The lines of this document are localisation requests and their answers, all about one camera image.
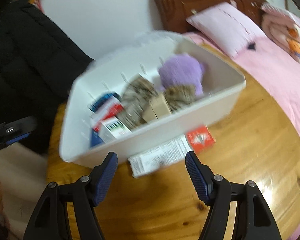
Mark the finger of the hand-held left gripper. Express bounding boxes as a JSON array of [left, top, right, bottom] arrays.
[[0, 116, 38, 145]]

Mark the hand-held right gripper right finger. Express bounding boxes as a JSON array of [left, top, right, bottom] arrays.
[[185, 151, 282, 240]]

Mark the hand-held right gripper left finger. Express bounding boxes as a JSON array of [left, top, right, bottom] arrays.
[[22, 152, 118, 240]]

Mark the long white and red box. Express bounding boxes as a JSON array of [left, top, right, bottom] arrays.
[[127, 125, 215, 178]]

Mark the white and blue snack packet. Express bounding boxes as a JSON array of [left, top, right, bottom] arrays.
[[90, 127, 105, 148]]

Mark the white barcode box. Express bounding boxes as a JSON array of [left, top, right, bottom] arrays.
[[99, 117, 132, 143]]

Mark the white plastic bin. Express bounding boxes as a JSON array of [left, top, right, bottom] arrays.
[[59, 30, 247, 168]]

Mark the short red and white box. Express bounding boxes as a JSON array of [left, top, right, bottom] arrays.
[[91, 104, 124, 132]]

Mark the blue drawstring pouch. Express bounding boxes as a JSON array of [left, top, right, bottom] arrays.
[[87, 92, 122, 113]]

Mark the small cardboard box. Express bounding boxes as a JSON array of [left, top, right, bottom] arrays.
[[141, 92, 172, 123]]

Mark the plaid cloth pouch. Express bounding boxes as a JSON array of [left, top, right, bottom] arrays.
[[119, 76, 198, 130]]

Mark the black jacket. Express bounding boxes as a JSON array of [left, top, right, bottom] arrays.
[[0, 0, 95, 155]]

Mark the purple plush toy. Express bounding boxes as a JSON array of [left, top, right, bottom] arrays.
[[157, 54, 207, 97]]

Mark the pink bed sheet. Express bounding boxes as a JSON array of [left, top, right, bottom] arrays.
[[182, 31, 300, 153]]

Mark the pink pillow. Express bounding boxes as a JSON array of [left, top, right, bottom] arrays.
[[186, 2, 268, 59]]

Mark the brown wooden headboard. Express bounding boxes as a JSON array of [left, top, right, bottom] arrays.
[[152, 0, 272, 34]]

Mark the pink bear print blanket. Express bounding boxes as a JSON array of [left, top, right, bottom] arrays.
[[261, 2, 300, 64]]

